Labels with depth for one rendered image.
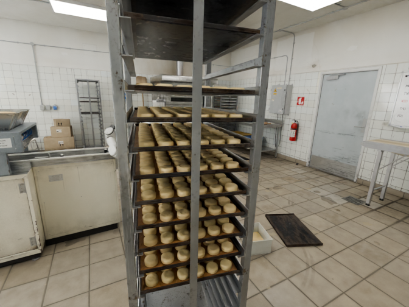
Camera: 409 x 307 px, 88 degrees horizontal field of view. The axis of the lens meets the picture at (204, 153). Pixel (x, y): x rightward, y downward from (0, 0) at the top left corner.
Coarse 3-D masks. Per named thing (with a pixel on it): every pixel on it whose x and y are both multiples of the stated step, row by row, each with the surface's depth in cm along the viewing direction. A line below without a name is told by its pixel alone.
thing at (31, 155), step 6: (54, 150) 221; (60, 150) 222; (66, 150) 224; (72, 150) 227; (78, 150) 229; (84, 150) 232; (90, 150) 235; (96, 150) 238; (102, 150) 241; (12, 156) 203; (18, 156) 205; (24, 156) 208; (30, 156) 210; (36, 156) 212; (42, 156) 215; (54, 156) 220
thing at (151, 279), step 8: (200, 264) 90; (208, 264) 90; (216, 264) 90; (224, 264) 90; (232, 264) 93; (152, 272) 85; (160, 272) 87; (168, 272) 85; (176, 272) 88; (184, 272) 85; (200, 272) 86; (208, 272) 88; (216, 272) 88; (144, 280) 83; (152, 280) 81; (160, 280) 84; (168, 280) 82; (176, 280) 84; (184, 280) 84; (144, 288) 80
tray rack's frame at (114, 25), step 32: (192, 96) 64; (256, 96) 72; (192, 128) 67; (256, 128) 73; (128, 160) 65; (192, 160) 70; (256, 160) 76; (128, 192) 66; (192, 192) 73; (256, 192) 80; (128, 224) 68; (192, 224) 76; (128, 256) 71; (192, 256) 79; (128, 288) 74; (192, 288) 83
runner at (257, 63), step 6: (252, 60) 73; (258, 60) 69; (234, 66) 86; (240, 66) 81; (246, 66) 76; (252, 66) 68; (258, 66) 68; (216, 72) 107; (222, 72) 99; (228, 72) 86; (234, 72) 85; (204, 78) 126; (210, 78) 111
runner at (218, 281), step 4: (216, 280) 117; (220, 280) 115; (216, 284) 114; (220, 284) 114; (220, 288) 112; (224, 288) 110; (220, 292) 110; (224, 292) 110; (224, 296) 108; (224, 300) 106; (228, 300) 105; (224, 304) 104; (228, 304) 104
